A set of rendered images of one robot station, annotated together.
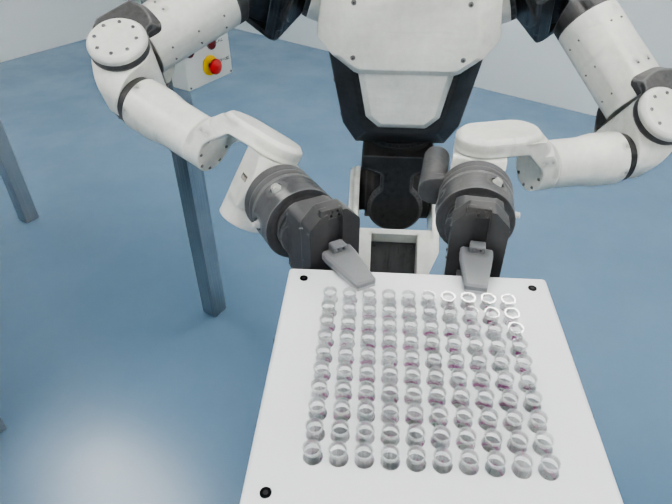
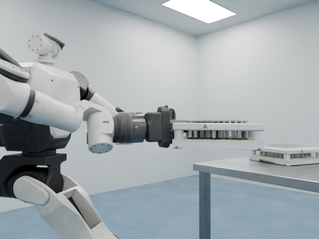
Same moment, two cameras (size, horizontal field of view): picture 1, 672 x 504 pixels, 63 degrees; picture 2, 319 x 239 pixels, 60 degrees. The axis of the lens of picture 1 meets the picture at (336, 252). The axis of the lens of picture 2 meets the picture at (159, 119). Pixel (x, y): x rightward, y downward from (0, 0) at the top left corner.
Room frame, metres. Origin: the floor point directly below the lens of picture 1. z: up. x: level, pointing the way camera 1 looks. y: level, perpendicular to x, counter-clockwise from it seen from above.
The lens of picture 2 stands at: (0.31, 0.82, 1.04)
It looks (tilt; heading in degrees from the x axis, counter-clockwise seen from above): 1 degrees up; 280
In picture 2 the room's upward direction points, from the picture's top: straight up
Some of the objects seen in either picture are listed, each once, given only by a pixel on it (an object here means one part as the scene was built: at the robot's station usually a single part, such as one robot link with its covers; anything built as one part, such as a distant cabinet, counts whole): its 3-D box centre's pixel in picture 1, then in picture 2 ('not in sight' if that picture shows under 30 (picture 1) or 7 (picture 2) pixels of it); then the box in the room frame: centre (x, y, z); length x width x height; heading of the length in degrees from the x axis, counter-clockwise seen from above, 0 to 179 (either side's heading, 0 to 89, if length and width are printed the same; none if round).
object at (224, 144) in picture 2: not in sight; (218, 141); (0.29, -0.07, 0.99); 0.24 x 0.24 x 0.02; 86
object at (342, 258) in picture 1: (350, 263); (176, 120); (0.41, -0.01, 1.05); 0.06 x 0.03 x 0.02; 28
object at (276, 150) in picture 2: not in sight; (285, 149); (-0.06, -0.66, 0.92); 0.25 x 0.24 x 0.02; 124
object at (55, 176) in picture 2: (394, 159); (23, 175); (1.00, -0.12, 0.85); 0.28 x 0.13 x 0.18; 176
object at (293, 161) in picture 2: not in sight; (285, 158); (-0.06, -0.66, 0.87); 0.24 x 0.24 x 0.02; 34
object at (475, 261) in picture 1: (476, 266); not in sight; (0.41, -0.13, 1.05); 0.06 x 0.03 x 0.02; 168
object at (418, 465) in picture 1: (412, 484); not in sight; (0.21, -0.05, 1.02); 0.01 x 0.01 x 0.07
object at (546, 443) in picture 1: (533, 469); not in sight; (0.22, -0.14, 1.02); 0.01 x 0.01 x 0.07
